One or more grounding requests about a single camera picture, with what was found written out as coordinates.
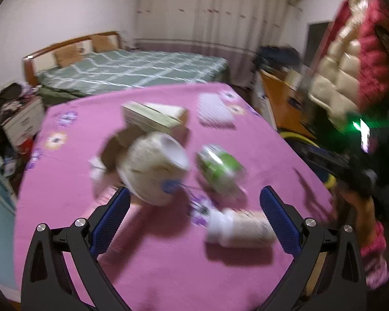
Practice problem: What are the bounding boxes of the white pink drink bottle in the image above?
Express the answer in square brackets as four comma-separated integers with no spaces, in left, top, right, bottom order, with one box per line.
[206,209,277,249]

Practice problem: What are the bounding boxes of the white tissue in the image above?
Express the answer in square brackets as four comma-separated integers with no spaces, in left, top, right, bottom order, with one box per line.
[88,157,121,198]

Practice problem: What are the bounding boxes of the clear green label bottle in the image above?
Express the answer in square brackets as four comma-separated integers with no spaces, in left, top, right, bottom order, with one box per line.
[195,145,247,202]

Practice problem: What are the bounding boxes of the brown plastic tray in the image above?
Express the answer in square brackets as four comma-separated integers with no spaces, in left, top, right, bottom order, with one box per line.
[100,125,144,171]

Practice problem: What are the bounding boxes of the green white carton box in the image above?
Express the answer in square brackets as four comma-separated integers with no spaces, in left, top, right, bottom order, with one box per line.
[121,101,183,136]

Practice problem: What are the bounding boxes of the pink sleeve forearm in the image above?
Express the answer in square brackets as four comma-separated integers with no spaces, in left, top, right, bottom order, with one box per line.
[360,221,389,290]

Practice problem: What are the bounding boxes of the yellow rim trash bin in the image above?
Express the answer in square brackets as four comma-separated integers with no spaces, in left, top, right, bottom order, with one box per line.
[280,131,336,189]

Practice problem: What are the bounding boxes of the person right hand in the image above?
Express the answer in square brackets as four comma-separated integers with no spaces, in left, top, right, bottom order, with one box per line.
[338,189,376,243]

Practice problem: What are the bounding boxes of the cream puffer jacket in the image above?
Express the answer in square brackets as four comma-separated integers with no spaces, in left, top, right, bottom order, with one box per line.
[308,0,369,129]

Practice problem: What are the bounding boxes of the red quilted jacket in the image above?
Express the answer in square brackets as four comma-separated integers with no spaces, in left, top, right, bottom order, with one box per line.
[320,0,389,114]

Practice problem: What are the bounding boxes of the wooden desk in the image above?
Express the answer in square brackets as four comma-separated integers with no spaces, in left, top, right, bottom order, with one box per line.
[259,69,315,140]

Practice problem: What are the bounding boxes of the red bucket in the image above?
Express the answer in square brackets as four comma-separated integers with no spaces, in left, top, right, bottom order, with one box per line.
[17,137,34,155]

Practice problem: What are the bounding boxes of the black clothes pile on nightstand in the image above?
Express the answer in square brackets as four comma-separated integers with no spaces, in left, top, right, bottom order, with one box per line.
[0,83,22,157]

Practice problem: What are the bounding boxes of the dark clothes pile on desk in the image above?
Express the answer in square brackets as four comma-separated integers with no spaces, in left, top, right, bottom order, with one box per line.
[252,46,301,69]

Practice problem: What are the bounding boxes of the black television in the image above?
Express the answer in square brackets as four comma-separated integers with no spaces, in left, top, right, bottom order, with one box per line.
[302,22,330,68]

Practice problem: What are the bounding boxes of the white nightstand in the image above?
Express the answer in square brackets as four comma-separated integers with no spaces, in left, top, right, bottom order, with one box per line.
[2,97,45,150]

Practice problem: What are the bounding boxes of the pink floral tablecloth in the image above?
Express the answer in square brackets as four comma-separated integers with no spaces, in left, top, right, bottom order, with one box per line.
[14,83,332,310]

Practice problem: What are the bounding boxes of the pink white curtain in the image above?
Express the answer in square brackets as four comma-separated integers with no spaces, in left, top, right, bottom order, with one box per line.
[136,0,291,87]

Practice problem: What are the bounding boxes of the left brown pillow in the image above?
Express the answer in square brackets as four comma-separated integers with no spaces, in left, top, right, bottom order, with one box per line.
[53,44,84,68]

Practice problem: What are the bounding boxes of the brown pillow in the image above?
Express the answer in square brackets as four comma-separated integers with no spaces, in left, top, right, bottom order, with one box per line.
[53,44,84,68]
[91,35,118,53]

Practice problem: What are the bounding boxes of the bed with green quilt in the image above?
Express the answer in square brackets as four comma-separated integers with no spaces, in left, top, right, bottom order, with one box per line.
[22,31,230,106]

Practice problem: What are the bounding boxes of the right brown pillow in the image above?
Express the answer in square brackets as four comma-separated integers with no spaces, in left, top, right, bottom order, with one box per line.
[91,35,118,53]

